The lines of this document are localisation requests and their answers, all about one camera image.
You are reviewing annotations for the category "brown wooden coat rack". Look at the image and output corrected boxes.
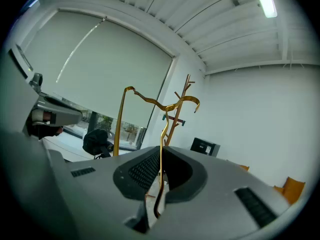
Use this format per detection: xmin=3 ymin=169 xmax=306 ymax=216
xmin=144 ymin=73 xmax=196 ymax=200

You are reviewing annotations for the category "long ceiling light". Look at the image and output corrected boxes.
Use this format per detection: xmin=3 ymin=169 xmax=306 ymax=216
xmin=251 ymin=0 xmax=278 ymax=19

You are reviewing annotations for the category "window with dark frame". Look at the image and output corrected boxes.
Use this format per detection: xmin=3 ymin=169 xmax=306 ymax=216
xmin=39 ymin=91 xmax=148 ymax=152

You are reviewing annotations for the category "white window ledge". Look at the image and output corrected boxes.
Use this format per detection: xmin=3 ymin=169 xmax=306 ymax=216
xmin=41 ymin=131 xmax=106 ymax=163

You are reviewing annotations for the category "gold metal hanger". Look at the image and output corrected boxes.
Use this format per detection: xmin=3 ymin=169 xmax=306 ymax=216
xmin=112 ymin=85 xmax=201 ymax=220

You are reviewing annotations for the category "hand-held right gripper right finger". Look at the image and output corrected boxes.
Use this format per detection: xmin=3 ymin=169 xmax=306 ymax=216
xmin=149 ymin=145 xmax=298 ymax=240

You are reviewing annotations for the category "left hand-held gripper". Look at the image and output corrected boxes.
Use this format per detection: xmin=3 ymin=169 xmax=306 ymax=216
xmin=7 ymin=42 xmax=84 ymax=135

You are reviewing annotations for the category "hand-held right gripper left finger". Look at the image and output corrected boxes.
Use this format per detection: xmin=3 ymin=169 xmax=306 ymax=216
xmin=47 ymin=145 xmax=161 ymax=240

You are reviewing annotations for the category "clear blind wand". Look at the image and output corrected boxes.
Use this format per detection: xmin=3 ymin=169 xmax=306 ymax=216
xmin=55 ymin=15 xmax=108 ymax=84

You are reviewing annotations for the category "black backpack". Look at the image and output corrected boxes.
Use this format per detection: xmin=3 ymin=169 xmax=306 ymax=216
xmin=82 ymin=128 xmax=114 ymax=160

